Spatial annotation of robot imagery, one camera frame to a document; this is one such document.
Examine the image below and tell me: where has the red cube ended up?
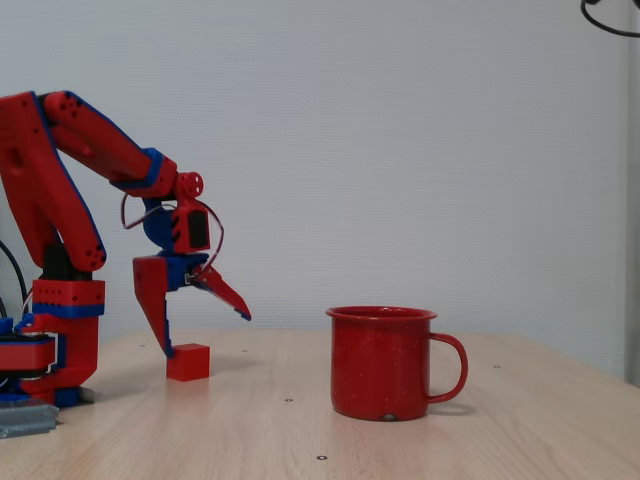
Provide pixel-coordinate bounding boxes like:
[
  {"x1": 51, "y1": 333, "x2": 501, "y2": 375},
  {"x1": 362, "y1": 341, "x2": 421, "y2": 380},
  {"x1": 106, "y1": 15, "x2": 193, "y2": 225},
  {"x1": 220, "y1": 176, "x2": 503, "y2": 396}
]
[{"x1": 165, "y1": 342, "x2": 211, "y2": 383}]

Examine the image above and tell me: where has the black cable loop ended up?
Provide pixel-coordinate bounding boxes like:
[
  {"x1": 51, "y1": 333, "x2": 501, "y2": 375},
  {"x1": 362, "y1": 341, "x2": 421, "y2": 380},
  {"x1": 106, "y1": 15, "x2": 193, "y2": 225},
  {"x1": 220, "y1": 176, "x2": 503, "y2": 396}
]
[{"x1": 579, "y1": 0, "x2": 640, "y2": 39}]

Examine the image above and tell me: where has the red enamel mug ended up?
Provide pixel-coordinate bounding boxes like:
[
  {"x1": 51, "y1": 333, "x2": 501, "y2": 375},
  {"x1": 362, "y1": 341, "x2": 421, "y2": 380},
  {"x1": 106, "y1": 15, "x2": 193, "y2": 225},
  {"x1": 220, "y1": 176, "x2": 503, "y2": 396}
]
[{"x1": 325, "y1": 305, "x2": 470, "y2": 423}]

